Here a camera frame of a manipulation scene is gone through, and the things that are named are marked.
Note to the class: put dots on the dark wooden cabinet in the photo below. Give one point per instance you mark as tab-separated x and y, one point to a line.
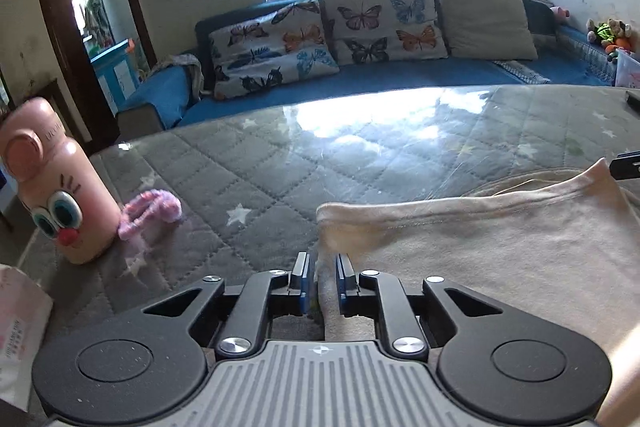
60	107

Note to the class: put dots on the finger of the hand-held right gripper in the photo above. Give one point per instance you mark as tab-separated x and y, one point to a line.
627	164

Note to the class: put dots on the pile of colourful plush toys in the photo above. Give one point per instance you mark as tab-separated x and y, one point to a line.
610	34

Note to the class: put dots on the cream cloth garment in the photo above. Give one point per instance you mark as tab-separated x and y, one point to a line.
500	247

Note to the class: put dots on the dark wooden door frame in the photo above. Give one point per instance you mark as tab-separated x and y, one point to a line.
47	7

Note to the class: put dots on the blue box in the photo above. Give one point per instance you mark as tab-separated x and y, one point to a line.
112	74

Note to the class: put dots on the black remote control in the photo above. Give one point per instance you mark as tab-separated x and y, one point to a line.
634	101

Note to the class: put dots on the blue sofa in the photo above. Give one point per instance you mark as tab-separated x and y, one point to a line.
400	79

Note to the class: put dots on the grey quilted star tablecloth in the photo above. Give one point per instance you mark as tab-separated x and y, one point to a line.
240	167

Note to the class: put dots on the wide butterfly print pillow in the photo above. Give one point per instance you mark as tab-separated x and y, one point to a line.
270	52

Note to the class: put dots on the white tissue pack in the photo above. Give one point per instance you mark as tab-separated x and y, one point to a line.
20	337

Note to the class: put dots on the clear plastic storage box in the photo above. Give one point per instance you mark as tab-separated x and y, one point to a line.
629	69

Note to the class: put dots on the grey cloth on sofa arm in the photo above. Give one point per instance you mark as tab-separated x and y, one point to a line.
182	69

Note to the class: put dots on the plain beige cushion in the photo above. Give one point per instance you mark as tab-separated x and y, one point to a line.
485	19

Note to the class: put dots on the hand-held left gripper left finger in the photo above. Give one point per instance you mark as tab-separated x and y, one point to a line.
303	287

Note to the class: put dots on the square butterfly print pillow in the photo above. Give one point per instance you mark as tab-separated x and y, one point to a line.
385	19

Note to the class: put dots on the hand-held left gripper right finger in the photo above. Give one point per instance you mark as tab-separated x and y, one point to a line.
342	287

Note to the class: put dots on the pink cartoon face bottle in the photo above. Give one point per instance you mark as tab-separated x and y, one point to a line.
60	187

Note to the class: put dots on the hanging clothes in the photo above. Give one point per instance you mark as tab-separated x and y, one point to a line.
97	19

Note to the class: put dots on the small pink toy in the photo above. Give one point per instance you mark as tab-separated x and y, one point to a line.
560	13

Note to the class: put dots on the white patterned cloth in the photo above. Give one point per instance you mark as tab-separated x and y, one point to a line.
522	72

